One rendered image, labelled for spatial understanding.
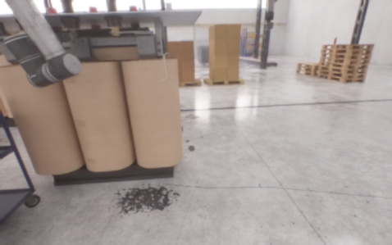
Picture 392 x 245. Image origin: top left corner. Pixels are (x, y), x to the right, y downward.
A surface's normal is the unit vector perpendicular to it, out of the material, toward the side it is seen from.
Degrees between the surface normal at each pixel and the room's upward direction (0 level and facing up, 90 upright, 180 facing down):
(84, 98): 90
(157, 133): 90
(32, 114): 90
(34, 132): 90
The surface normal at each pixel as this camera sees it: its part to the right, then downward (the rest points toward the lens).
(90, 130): 0.12, 0.37
